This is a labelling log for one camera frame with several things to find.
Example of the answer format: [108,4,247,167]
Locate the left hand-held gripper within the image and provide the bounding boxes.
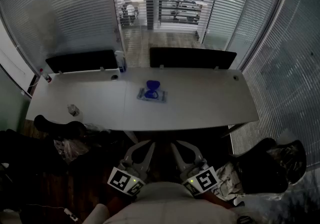
[107,140,156,197]

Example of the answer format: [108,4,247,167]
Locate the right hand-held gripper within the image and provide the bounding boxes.
[170,140,221,197]

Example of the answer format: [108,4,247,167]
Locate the clear plastic packet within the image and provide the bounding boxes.
[136,87,168,103]

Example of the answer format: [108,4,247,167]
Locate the blue round object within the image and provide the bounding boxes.
[146,80,161,93]

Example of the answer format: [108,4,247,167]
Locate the person's left forearm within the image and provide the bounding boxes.
[107,193,137,216]

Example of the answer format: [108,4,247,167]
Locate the person's right forearm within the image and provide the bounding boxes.
[203,190,233,210]

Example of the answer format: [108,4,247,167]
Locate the white printed plastic bag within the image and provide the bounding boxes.
[214,160,247,200]

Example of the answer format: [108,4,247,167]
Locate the person's white shirt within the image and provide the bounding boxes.
[82,182,242,224]

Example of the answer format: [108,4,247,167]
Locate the clear plastic bag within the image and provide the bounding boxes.
[53,123,111,164]

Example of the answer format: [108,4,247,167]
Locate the black office chair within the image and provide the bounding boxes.
[234,138,307,194]
[33,115,87,139]

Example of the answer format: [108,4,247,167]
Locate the white power strip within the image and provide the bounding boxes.
[63,208,80,223]

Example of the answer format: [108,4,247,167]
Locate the black desk divider panel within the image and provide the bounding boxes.
[45,49,119,74]
[149,47,238,70]

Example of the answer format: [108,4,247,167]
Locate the white and blue spray bottle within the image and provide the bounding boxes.
[114,50,127,73]

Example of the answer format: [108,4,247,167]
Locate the red capped bottle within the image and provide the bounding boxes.
[39,68,53,83]

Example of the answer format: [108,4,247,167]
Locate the black strap clip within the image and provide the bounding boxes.
[237,215,254,224]

